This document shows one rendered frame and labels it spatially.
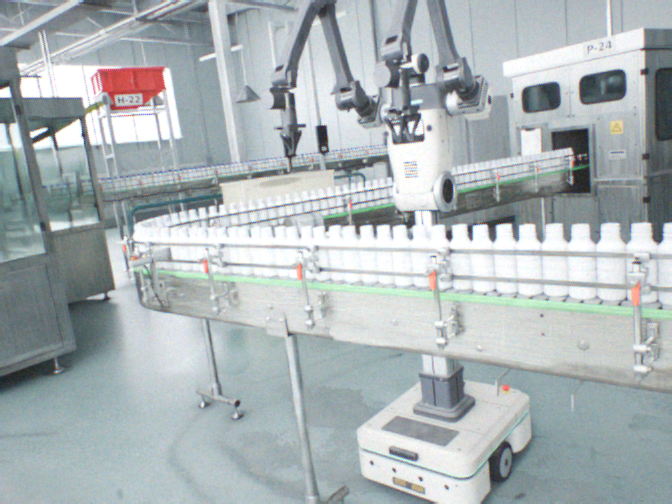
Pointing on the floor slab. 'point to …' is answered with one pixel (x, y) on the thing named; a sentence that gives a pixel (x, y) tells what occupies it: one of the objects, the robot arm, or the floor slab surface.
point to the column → (228, 81)
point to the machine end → (603, 129)
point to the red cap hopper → (141, 85)
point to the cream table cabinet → (234, 191)
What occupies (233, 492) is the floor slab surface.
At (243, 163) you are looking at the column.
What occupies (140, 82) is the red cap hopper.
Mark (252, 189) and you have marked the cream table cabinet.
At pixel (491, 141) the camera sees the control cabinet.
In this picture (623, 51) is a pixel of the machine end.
